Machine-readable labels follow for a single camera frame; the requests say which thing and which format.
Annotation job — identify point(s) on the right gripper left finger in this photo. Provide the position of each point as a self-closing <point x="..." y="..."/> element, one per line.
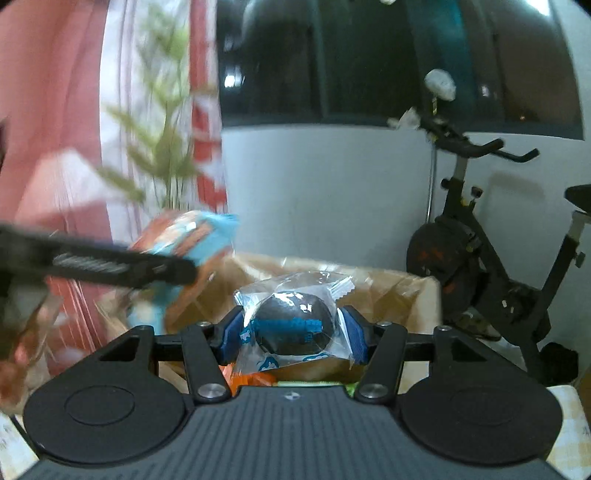
<point x="205" y="348"/>

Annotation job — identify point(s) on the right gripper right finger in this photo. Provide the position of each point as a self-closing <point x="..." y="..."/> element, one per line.
<point x="380" y="348"/>

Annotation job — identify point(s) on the brown paper bag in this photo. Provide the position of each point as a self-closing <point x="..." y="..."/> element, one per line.
<point x="379" y="295"/>

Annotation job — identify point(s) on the clear dark cookie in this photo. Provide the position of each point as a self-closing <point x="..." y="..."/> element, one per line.
<point x="293" y="319"/>

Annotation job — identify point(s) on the blue orange snack packet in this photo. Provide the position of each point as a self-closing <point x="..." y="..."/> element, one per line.
<point x="202" y="237"/>

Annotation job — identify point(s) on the green snack packet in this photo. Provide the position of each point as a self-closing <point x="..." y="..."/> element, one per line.
<point x="349" y="387"/>

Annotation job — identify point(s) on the black exercise bike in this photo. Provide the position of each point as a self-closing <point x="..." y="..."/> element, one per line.
<point x="454" y="248"/>

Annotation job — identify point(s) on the pink red curtain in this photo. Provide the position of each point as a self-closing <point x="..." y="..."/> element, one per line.
<point x="50" y="160"/>

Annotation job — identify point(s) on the tall green bamboo plant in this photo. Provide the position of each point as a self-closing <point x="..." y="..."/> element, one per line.
<point x="146" y="101"/>

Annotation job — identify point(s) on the checkered yellow tablecloth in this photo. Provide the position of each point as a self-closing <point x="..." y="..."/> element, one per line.
<point x="570" y="454"/>

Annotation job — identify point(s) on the white plastic bag on bike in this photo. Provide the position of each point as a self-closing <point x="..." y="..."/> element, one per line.
<point x="441" y="85"/>

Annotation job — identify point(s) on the dark window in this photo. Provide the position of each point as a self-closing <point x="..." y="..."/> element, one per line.
<point x="364" y="62"/>

